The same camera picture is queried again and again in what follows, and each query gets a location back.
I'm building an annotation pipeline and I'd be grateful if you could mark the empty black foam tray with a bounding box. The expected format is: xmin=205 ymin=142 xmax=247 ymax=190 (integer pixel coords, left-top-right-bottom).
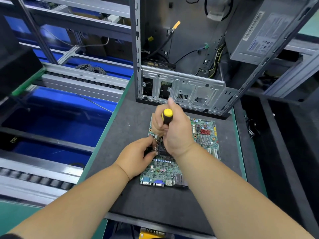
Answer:
xmin=234 ymin=94 xmax=319 ymax=237

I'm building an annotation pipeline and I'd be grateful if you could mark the person's right forearm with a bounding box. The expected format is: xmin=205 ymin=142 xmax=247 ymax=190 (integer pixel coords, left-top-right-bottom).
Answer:
xmin=177 ymin=144 xmax=315 ymax=239

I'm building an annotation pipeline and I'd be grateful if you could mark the grey computer case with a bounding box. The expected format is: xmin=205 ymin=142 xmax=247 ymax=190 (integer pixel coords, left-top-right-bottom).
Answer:
xmin=129 ymin=0 xmax=319 ymax=120

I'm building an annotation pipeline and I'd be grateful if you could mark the grey coiled cable bundle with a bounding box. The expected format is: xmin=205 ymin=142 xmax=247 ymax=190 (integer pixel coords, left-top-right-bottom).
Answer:
xmin=75 ymin=63 xmax=108 ymax=75

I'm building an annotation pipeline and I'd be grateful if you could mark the black cooling fan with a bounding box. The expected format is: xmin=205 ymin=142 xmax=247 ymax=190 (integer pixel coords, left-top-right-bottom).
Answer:
xmin=152 ymin=137 xmax=172 ymax=158

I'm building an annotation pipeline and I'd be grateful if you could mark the silver power supply unit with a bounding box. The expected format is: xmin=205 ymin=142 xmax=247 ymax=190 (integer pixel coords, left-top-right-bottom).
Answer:
xmin=225 ymin=0 xmax=310 ymax=65

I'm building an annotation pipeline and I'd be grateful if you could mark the small black cable bundle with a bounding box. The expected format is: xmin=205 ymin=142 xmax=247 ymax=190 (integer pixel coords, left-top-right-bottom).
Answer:
xmin=246 ymin=118 xmax=260 ymax=140

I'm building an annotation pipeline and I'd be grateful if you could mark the yellow and black wire bundle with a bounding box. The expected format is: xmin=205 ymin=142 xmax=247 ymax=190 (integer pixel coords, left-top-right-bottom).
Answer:
xmin=197 ymin=44 xmax=226 ymax=79

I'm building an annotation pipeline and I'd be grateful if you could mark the black foam tray with boards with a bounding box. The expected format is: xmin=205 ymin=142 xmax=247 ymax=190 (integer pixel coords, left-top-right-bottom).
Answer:
xmin=0 ymin=17 xmax=47 ymax=98

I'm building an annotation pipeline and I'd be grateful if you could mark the person's left forearm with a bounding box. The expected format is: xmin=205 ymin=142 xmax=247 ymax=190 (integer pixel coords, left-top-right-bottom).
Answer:
xmin=10 ymin=164 xmax=131 ymax=239

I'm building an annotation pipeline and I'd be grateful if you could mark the aluminium frame post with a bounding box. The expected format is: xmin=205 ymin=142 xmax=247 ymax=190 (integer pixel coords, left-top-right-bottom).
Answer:
xmin=264 ymin=40 xmax=319 ymax=100

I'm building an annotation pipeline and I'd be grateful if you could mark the dark metal frame leg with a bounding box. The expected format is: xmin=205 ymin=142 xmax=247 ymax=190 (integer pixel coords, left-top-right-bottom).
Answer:
xmin=10 ymin=0 xmax=58 ymax=65

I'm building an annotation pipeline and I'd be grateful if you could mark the person's right hand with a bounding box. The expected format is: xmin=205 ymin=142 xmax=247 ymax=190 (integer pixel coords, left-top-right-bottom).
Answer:
xmin=151 ymin=97 xmax=197 ymax=160

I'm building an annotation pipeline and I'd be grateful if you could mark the person's left hand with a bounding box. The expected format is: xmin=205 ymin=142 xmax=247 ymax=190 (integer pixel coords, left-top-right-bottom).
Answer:
xmin=115 ymin=137 xmax=159 ymax=180

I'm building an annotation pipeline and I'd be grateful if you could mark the grey roller conveyor rail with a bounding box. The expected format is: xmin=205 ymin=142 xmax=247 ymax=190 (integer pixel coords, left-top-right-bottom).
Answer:
xmin=0 ymin=149 xmax=85 ymax=204
xmin=32 ymin=62 xmax=130 ymax=103

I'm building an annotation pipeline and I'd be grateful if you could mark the yellow box with green button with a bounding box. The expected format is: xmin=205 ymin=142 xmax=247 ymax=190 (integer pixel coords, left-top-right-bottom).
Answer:
xmin=139 ymin=227 xmax=167 ymax=239

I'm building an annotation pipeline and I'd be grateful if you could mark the green motherboard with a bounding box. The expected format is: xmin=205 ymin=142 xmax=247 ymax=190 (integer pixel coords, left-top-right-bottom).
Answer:
xmin=140 ymin=113 xmax=221 ymax=188

